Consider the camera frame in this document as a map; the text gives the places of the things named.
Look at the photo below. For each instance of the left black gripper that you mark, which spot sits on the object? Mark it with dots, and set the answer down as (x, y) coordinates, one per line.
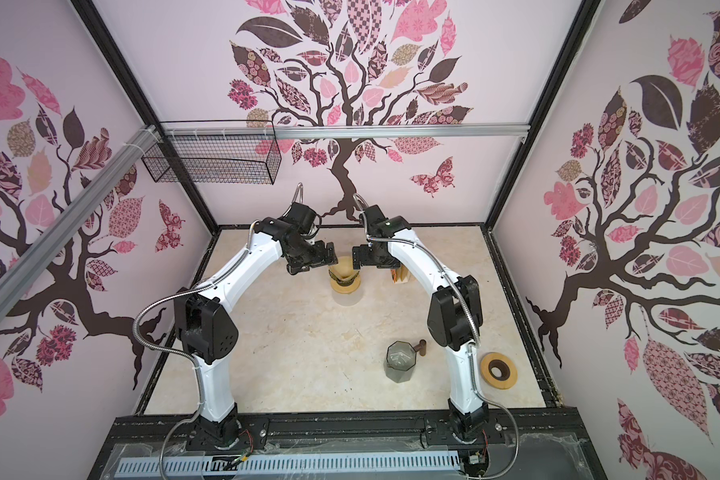
(318, 259)

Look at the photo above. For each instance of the black wire basket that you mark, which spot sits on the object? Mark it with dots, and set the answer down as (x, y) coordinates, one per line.
(215, 151)

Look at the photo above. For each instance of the wooden dripper ring stand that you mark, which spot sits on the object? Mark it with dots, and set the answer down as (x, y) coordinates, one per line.
(345, 286)

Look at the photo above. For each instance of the aluminium rail left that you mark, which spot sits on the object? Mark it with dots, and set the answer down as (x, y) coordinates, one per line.
(40, 254)

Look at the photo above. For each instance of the grey glass server with knob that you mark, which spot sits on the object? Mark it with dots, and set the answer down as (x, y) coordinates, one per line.
(401, 359)

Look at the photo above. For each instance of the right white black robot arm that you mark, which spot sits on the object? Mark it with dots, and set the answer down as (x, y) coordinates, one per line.
(454, 314)

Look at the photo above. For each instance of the brown paper filter stack holder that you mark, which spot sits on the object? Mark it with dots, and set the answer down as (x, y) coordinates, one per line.
(400, 275)

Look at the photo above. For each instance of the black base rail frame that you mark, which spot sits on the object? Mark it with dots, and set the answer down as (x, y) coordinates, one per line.
(525, 443)

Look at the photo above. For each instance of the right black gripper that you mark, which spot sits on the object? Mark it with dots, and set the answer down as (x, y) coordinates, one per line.
(363, 251)

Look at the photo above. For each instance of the white slotted cable duct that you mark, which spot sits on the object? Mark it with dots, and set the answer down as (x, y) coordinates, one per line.
(186, 467)

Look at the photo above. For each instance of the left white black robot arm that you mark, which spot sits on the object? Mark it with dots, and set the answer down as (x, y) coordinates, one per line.
(203, 317)

